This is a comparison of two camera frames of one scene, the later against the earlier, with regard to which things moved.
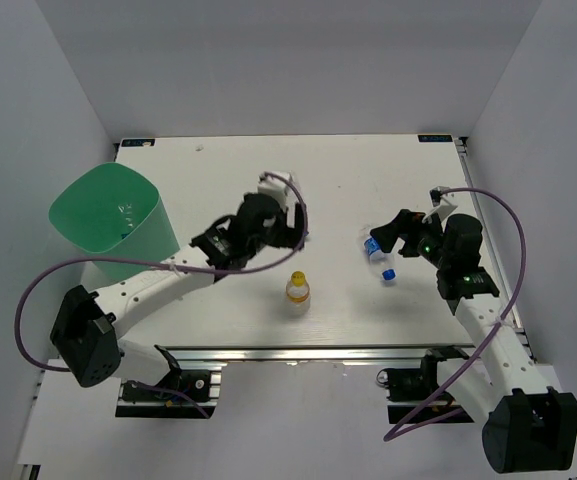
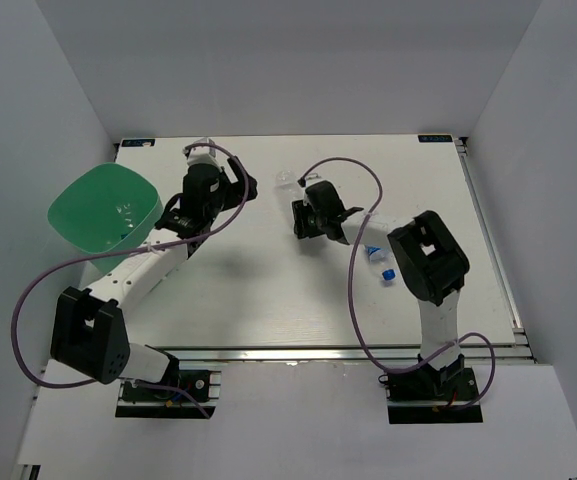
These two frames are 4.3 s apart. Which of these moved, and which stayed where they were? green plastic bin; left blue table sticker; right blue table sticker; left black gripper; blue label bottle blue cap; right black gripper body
Moved: left black gripper; right black gripper body
Stayed: green plastic bin; left blue table sticker; right blue table sticker; blue label bottle blue cap
